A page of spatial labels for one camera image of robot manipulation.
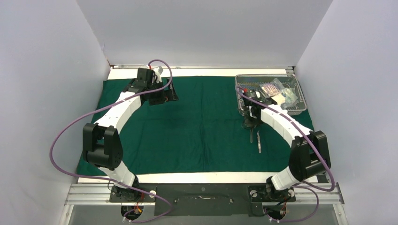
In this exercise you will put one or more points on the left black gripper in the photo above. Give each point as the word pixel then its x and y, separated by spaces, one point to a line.
pixel 166 95

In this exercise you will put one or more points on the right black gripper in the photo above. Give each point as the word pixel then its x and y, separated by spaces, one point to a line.
pixel 248 123

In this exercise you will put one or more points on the metal wire mesh tray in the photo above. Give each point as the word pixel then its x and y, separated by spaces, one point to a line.
pixel 253 82

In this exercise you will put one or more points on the dark green surgical cloth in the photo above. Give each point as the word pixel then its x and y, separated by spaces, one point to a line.
pixel 201 132

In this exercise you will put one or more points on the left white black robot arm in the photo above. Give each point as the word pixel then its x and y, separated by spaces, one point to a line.
pixel 102 146

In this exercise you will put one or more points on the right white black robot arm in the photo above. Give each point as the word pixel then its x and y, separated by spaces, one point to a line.
pixel 309 155

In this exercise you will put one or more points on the clear packet pink contents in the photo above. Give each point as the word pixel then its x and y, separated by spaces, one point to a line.
pixel 272 88

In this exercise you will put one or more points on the clear gauze packet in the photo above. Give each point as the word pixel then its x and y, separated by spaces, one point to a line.
pixel 286 98

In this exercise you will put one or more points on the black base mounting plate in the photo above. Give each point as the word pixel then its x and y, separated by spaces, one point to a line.
pixel 202 199

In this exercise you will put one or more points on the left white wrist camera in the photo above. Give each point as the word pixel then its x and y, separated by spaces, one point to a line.
pixel 157 74

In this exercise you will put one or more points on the aluminium right side rail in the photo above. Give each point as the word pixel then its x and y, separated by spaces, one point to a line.
pixel 290 70

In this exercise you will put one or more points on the aluminium front frame rail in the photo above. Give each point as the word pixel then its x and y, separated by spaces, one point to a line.
pixel 99 194

